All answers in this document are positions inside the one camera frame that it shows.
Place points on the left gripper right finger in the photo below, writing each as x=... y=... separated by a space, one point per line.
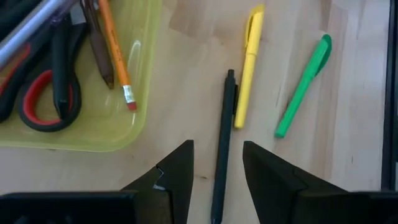
x=280 y=196

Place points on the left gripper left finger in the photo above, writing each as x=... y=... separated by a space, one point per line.
x=174 y=186

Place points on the black pen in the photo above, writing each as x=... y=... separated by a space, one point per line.
x=61 y=62
x=224 y=140

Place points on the yellow-green translucent supply box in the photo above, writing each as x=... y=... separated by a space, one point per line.
x=109 y=130

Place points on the green highlighter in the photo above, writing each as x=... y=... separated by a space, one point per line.
x=301 y=90

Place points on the yellow highlighter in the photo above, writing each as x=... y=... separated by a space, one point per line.
x=248 y=77

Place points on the orange pencil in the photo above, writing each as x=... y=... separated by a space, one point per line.
x=115 y=49

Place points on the dark brown pencil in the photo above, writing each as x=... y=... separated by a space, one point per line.
x=99 y=53

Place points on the purple translucent pen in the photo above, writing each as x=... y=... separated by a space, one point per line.
x=28 y=28

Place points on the black aluminium table frame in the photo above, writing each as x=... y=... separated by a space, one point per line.
x=390 y=93

